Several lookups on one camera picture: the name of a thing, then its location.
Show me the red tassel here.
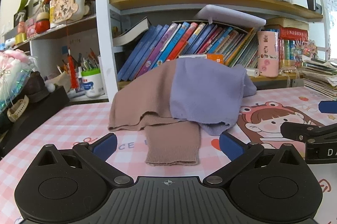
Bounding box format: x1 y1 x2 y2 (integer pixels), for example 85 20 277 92
67 47 80 89

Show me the beige wrist watch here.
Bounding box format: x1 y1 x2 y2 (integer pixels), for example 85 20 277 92
7 95 29 123

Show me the beige canvas pouch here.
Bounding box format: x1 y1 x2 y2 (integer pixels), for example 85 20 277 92
46 72 72 92

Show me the row of blue leaning books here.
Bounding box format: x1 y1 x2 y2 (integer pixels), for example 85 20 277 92
117 21 260 82

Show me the bunch of pens and pencils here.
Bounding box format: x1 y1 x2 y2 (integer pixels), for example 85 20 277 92
56 48 100 73

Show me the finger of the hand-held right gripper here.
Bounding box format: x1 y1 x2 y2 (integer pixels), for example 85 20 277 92
280 121 337 144
318 100 337 114

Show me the red round doll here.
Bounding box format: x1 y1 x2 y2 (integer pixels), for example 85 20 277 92
35 12 51 34

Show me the orange and white carton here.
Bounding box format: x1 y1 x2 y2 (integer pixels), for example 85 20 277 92
179 54 224 64

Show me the pink wall calendar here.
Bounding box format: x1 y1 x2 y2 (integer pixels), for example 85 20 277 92
320 0 337 33

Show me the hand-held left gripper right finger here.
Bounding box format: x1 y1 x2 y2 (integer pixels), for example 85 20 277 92
203 132 304 188

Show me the pink and white plush bouquet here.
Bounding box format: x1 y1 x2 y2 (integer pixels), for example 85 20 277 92
0 50 36 111

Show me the white flat lamp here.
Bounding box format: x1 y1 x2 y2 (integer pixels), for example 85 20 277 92
196 5 267 27

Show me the thick black cover book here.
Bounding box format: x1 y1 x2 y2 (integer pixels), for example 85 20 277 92
113 17 150 47

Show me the brown hat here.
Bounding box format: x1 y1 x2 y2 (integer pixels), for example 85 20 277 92
20 71 50 103

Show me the purple and brown knitted sweater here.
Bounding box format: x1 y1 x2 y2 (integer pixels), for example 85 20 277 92
108 58 257 167

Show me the pink sticker tumbler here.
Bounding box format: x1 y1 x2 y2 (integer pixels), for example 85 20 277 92
257 31 279 77

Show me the white jar with green lid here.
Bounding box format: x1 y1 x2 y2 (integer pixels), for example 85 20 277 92
81 69 103 98

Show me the colourful bead ornament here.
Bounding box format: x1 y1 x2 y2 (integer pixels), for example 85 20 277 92
293 39 319 59

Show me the black box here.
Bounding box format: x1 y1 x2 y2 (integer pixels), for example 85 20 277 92
0 85 70 159

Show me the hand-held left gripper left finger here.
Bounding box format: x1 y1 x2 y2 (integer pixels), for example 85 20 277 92
35 133 135 188

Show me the green leaf plant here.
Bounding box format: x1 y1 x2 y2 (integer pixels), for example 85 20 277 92
17 0 31 14

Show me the white and wooden bookshelf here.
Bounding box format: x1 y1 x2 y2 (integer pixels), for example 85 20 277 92
29 0 332 102

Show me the stack of papers and booklets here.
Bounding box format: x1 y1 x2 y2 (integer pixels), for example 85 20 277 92
300 56 337 101

